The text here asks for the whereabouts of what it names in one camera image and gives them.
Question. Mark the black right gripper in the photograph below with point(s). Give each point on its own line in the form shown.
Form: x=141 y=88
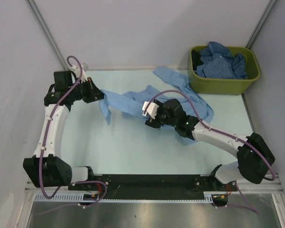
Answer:
x=154 y=123

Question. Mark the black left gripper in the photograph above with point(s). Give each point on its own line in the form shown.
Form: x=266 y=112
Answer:
x=94 y=93

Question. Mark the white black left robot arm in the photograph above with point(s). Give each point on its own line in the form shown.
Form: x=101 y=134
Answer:
x=46 y=168

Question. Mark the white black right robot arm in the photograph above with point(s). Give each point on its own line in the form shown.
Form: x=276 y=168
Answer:
x=254 y=158

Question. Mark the green plastic bin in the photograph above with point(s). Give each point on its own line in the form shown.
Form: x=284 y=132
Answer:
x=222 y=86

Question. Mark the blue checkered shirt in bin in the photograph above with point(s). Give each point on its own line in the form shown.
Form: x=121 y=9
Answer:
x=219 y=63

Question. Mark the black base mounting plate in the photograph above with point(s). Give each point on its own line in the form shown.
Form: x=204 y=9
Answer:
x=142 y=186

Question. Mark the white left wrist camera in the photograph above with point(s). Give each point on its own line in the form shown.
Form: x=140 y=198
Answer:
x=77 y=71

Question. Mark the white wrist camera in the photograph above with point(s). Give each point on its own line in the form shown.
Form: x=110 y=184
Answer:
x=150 y=109
x=77 y=71

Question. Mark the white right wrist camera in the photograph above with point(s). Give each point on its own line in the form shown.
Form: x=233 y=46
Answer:
x=150 y=109

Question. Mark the aluminium frame post left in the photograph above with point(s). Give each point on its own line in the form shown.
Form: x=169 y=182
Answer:
x=46 y=32

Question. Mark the aluminium frame post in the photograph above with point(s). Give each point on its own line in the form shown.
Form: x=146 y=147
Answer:
x=46 y=32
x=264 y=17

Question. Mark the white slotted cable duct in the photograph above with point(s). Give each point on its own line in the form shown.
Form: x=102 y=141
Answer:
x=88 y=198

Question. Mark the aluminium front rail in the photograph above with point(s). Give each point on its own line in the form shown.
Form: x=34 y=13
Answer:
x=265 y=187

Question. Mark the aluminium frame post right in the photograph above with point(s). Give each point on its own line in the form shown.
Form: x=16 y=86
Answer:
x=264 y=17

